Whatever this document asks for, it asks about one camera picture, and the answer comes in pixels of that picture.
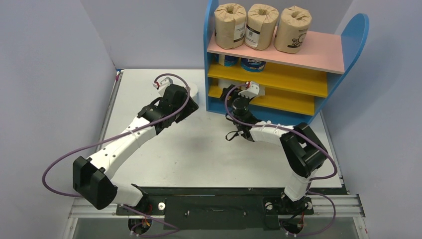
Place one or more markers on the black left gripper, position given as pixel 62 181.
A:
pixel 190 108

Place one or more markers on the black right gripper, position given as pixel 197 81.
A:
pixel 234 94

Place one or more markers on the white paper roll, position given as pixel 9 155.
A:
pixel 225 83
pixel 261 91
pixel 194 92

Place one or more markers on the blue plastic tissue roll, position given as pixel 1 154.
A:
pixel 226 60

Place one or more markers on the brown roll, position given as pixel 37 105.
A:
pixel 230 25
pixel 292 29

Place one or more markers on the brown roll cloud logo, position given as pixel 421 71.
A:
pixel 260 26

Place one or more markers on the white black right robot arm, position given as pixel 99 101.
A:
pixel 304 151

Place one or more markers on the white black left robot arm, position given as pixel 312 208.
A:
pixel 92 176

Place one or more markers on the colourful wooden shelf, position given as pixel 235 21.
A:
pixel 297 86

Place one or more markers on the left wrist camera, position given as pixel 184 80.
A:
pixel 161 84

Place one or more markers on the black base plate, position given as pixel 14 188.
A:
pixel 190 208

